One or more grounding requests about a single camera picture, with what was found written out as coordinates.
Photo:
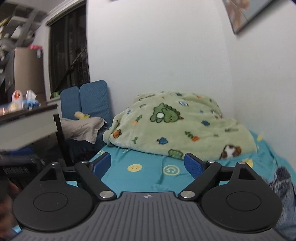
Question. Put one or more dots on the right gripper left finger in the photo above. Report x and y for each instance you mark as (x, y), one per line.
(101, 165)

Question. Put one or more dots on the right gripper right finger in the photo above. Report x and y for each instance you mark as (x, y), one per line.
(194, 165)

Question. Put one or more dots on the blue denim jeans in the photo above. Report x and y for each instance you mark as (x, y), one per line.
(283, 186)

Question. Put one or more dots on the turquoise patterned bed sheet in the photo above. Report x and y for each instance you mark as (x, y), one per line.
(133, 171)

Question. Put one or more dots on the grey cloth on chair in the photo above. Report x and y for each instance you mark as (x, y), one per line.
(82, 130)

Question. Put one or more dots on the green dinosaur fleece blanket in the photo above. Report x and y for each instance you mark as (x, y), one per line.
(175, 123)

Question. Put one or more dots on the yellow plush toy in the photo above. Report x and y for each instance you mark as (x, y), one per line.
(81, 116)

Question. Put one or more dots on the blue cushioned sofa chair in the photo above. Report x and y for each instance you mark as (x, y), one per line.
(93, 99)

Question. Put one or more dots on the tissue pack on desk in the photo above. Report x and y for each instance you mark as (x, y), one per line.
(30, 102)

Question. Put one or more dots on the white orange bottle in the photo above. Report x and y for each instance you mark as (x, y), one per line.
(17, 99)

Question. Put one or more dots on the dark window with curtain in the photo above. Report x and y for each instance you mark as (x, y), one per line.
(68, 56)

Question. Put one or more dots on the cardboard box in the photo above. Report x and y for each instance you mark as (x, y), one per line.
(29, 72)

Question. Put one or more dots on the framed wall picture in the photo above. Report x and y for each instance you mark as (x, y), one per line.
(242, 12)

